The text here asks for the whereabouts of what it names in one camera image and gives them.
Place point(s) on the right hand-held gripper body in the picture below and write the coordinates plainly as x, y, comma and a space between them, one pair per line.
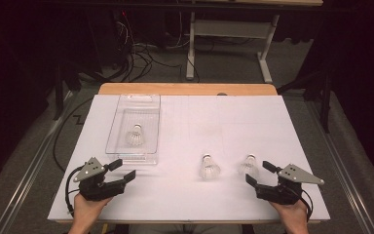
282, 195

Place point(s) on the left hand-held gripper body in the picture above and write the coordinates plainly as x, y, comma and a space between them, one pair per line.
94, 188

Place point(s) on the white shuttlecock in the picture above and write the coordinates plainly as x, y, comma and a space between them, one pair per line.
209, 169
135, 136
250, 167

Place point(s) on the clear plastic container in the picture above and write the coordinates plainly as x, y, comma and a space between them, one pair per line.
142, 110

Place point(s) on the person's left hand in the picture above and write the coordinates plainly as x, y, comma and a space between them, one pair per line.
87, 211

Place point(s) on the person's right hand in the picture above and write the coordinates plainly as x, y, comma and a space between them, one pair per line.
293, 216

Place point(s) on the white board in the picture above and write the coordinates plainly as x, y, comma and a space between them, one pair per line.
191, 130

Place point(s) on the black metal stand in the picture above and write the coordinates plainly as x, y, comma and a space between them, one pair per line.
325, 107
58, 97

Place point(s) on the wooden table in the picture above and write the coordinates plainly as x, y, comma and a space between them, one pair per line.
188, 88

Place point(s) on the metal floor rail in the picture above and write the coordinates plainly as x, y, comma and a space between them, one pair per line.
347, 188
29, 178

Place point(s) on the white metal desk frame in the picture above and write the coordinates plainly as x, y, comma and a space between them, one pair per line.
230, 29

